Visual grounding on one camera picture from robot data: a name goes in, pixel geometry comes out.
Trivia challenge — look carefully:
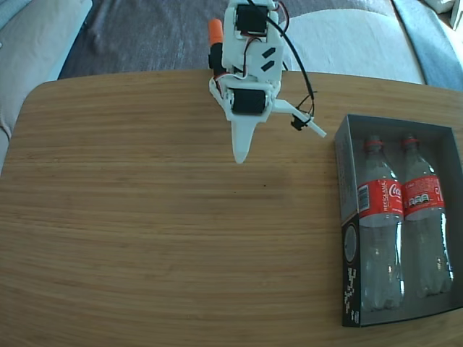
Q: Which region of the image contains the light blue cloth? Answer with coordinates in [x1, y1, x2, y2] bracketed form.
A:
[392, 0, 463, 90]

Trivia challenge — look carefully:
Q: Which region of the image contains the grey rug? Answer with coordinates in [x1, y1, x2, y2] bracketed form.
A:
[57, 0, 397, 79]

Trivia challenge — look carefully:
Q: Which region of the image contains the orange and black clamp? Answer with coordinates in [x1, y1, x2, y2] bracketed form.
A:
[206, 17, 228, 79]

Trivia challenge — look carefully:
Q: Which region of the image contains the clear bottle red label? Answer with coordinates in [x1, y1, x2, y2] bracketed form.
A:
[356, 134, 406, 312]
[399, 134, 454, 299]

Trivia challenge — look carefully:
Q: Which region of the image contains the black camera cable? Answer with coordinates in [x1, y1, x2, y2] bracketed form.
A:
[267, 17, 316, 109]

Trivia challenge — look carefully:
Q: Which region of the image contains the white sofa cushion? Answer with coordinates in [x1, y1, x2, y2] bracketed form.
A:
[280, 7, 426, 86]
[0, 0, 94, 178]

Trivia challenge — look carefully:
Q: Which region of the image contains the flat white camera plate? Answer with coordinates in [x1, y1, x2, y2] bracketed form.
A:
[273, 98, 328, 139]

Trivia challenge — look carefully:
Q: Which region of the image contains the grey cardboard box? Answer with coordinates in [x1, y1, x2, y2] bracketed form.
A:
[333, 113, 463, 328]

